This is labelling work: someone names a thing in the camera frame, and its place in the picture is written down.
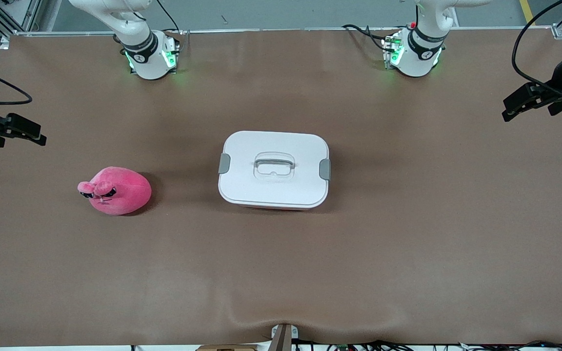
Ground pink plush toy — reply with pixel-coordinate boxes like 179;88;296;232
77;166;153;216

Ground white plastic box lid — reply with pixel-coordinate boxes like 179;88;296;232
218;130;331;211

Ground pink plastic storage box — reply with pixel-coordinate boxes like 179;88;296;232
237;205;313;212

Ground brown table mat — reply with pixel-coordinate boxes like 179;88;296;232
0;28;562;348

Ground brown cardboard piece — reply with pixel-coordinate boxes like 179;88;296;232
197;344;258;351

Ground aluminium frame struts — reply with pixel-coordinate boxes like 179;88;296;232
0;0;62;49

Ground black right base cable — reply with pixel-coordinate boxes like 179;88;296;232
156;0;184;36

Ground black base cable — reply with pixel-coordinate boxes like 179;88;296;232
156;0;184;36
342;23;390;52

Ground black left base cable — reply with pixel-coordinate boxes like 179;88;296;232
342;23;390;52

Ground aluminium table edge rail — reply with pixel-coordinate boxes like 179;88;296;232
12;27;557;37

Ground aluminium profile mount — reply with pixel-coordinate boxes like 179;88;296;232
270;323;300;351

